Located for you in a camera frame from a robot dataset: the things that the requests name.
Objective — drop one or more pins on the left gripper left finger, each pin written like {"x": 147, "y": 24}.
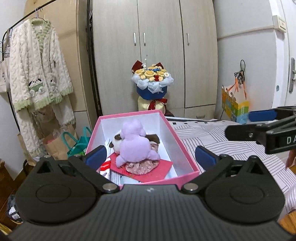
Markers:
{"x": 88, "y": 165}

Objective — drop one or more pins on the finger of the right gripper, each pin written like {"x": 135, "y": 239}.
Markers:
{"x": 248, "y": 132}
{"x": 262, "y": 115}

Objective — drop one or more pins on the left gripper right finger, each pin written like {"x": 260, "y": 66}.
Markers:
{"x": 215, "y": 167}

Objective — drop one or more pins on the white brown plush toy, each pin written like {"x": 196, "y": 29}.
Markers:
{"x": 153, "y": 140}

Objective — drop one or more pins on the purple plush toy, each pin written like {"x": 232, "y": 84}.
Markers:
{"x": 135, "y": 147}

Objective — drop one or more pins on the red envelope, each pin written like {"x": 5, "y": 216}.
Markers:
{"x": 144, "y": 171}

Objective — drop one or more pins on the pink cardboard box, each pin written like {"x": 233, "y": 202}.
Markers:
{"x": 171, "y": 148}

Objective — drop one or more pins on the toothpaste tube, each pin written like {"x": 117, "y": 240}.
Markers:
{"x": 104, "y": 169}

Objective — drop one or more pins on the person's right hand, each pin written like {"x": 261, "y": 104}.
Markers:
{"x": 290, "y": 159}

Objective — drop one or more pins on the teal tote bag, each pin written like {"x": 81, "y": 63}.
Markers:
{"x": 80, "y": 145}

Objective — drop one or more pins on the colourful paper gift bag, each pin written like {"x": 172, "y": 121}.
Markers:
{"x": 235, "y": 103}

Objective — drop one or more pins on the striped table cloth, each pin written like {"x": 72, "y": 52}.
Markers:
{"x": 210, "y": 134}

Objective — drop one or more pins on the brown paper bag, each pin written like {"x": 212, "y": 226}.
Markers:
{"x": 54, "y": 145}

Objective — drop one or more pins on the dark wooden stool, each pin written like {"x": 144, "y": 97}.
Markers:
{"x": 168, "y": 113}

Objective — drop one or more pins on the cream knitted cardigan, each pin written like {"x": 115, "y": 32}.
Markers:
{"x": 39, "y": 78}

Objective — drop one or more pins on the flower bouquet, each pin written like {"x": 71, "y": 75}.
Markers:
{"x": 151, "y": 85}

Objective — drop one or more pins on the beige wardrobe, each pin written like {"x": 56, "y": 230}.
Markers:
{"x": 181, "y": 35}

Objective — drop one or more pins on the white door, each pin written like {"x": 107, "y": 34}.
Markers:
{"x": 290, "y": 19}

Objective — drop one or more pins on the silver door handle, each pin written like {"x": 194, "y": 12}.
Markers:
{"x": 292, "y": 75}

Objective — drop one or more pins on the wall switch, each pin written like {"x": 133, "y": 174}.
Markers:
{"x": 279, "y": 24}

